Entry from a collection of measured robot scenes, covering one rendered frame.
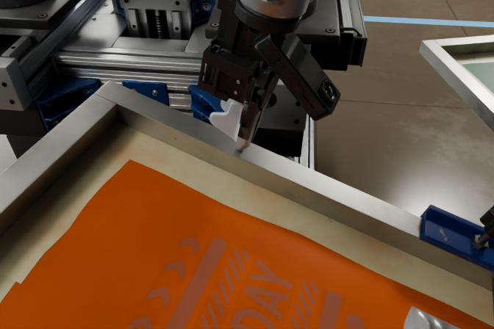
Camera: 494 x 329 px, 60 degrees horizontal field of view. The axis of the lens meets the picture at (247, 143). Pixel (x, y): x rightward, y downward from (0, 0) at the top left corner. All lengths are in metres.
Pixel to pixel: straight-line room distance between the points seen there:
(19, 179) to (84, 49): 0.43
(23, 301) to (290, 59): 0.37
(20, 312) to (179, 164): 0.26
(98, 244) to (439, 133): 2.38
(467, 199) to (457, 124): 0.62
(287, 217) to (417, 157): 1.96
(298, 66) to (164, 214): 0.24
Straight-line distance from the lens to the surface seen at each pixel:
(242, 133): 0.53
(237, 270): 0.53
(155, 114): 0.62
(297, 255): 0.56
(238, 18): 0.47
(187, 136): 0.60
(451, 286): 0.64
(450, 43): 1.40
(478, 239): 0.63
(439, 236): 0.61
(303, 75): 0.47
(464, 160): 2.59
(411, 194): 2.29
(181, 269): 0.52
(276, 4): 0.43
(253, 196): 0.59
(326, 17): 0.79
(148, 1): 0.92
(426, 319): 0.59
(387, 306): 0.58
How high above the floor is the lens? 1.58
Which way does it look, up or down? 41 degrees down
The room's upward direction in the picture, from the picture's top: straight up
